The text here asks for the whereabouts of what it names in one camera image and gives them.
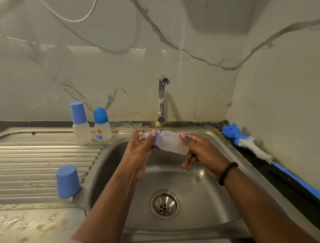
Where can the chrome sink faucet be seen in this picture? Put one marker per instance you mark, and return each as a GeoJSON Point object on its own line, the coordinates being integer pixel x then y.
{"type": "Point", "coordinates": [161, 100]}

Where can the person's right forearm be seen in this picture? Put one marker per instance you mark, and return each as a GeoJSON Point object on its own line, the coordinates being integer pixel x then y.
{"type": "Point", "coordinates": [265, 208]}

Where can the blue cylindrical bottle cap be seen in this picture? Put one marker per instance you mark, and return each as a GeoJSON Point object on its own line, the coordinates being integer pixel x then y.
{"type": "Point", "coordinates": [68, 183]}

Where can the person's left forearm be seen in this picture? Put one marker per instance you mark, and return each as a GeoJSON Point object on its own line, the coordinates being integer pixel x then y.
{"type": "Point", "coordinates": [102, 208]}

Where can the cartoon print baby bottle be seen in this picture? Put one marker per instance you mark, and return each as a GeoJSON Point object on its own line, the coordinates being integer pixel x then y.
{"type": "Point", "coordinates": [102, 127]}

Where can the blue and white bottle brush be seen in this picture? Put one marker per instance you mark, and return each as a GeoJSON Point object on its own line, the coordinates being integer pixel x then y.
{"type": "Point", "coordinates": [231, 131]}

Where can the person's left hand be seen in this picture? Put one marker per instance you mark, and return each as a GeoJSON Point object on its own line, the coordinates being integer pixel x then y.
{"type": "Point", "coordinates": [137, 157]}

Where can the translucent bottle front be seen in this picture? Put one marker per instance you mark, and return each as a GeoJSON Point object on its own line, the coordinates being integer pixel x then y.
{"type": "Point", "coordinates": [80, 125]}

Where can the metal sink drain strainer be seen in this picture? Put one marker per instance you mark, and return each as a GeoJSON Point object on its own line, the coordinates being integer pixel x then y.
{"type": "Point", "coordinates": [164, 204]}

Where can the translucent bottle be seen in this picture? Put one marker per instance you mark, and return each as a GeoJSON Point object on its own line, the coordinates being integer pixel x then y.
{"type": "Point", "coordinates": [80, 125]}
{"type": "Point", "coordinates": [172, 142]}

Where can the person's right hand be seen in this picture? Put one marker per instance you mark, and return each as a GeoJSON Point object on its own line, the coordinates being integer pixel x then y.
{"type": "Point", "coordinates": [205, 152]}

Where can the stainless steel sink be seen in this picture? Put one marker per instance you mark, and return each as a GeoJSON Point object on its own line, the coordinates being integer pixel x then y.
{"type": "Point", "coordinates": [40, 160]}

